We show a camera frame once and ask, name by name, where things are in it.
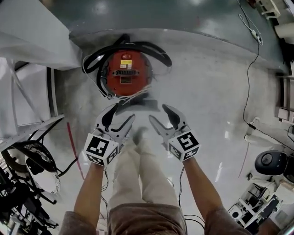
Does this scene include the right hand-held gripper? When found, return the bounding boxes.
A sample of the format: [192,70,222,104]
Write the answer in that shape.
[148,104,201,162]

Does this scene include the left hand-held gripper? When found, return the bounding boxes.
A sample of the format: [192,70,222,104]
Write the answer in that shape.
[82,103,136,168]

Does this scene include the person's right forearm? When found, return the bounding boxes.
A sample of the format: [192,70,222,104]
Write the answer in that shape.
[182,157,227,227]

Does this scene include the person's left forearm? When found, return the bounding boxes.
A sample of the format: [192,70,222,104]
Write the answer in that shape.
[73,160,107,230]

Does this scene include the person's beige trousers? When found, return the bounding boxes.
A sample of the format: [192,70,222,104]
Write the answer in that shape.
[108,137,182,208]

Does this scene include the red canister vacuum cleaner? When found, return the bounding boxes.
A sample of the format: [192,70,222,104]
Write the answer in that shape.
[82,34,173,100]

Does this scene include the dark wicker chair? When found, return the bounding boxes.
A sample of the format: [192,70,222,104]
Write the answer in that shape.
[3,139,78,178]

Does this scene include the white stand base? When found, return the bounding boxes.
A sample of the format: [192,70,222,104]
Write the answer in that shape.
[243,116,283,148]

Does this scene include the white metal shelf rack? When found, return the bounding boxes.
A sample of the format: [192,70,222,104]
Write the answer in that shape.
[0,29,81,152]

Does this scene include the person's brown printed shirt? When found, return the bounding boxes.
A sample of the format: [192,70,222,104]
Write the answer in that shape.
[58,202,254,235]

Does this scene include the black round device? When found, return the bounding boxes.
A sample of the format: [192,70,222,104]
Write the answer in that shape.
[254,150,289,178]

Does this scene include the white machine with black parts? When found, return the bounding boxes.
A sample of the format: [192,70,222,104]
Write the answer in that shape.
[227,178,285,228]

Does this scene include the grey wooden desk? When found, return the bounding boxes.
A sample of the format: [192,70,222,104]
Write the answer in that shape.
[275,73,294,123]

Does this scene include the white table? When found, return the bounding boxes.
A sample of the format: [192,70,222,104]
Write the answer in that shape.
[274,22,294,44]

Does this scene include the white stool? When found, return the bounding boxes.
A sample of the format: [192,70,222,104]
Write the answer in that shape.
[255,0,282,19]

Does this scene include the white vacuum power cord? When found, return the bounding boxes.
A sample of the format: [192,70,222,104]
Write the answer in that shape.
[82,53,171,106]

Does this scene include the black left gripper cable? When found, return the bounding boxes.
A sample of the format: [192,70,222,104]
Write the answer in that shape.
[99,166,110,221]

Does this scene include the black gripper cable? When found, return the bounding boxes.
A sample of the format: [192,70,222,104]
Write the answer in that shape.
[176,166,206,230]
[99,166,110,221]

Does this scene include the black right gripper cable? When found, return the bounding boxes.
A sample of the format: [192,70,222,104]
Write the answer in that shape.
[176,166,206,230]

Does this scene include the black floor cable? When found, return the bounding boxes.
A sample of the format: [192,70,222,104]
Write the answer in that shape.
[236,0,294,148]

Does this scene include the white power strip with cable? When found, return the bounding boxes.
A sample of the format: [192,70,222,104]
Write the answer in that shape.
[238,13,264,46]

